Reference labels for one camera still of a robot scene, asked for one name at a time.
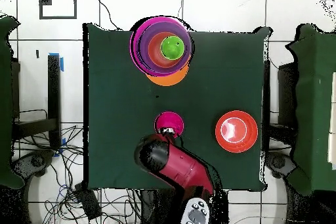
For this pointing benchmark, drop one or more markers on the small red-orange bowl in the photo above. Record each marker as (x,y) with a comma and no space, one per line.
(155,53)

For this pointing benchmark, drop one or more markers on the large red-orange bowl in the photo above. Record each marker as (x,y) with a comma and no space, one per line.
(249,132)

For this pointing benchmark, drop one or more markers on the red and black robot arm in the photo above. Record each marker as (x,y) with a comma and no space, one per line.
(183,166)

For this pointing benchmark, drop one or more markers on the black bench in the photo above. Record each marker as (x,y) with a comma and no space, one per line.
(53,90)

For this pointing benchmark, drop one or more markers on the blue tape strip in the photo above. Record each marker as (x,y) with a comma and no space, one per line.
(62,65)

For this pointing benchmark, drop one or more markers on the small crimson bowl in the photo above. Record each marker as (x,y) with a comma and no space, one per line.
(169,120)

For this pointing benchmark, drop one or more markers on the green cloth side table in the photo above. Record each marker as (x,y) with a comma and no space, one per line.
(5,142)
(309,103)

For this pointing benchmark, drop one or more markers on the black power brick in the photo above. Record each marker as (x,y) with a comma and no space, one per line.
(88,203)

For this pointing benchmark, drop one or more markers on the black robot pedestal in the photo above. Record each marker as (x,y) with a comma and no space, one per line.
(157,208)

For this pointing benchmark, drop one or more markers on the green cup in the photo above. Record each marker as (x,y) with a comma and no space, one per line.
(172,48)

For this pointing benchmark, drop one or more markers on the dark green tablecloth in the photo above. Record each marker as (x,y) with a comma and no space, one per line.
(118,103)

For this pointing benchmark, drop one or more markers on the pink bowl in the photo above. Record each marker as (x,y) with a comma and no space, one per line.
(132,45)

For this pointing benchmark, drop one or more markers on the white box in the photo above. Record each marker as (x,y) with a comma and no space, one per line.
(332,142)

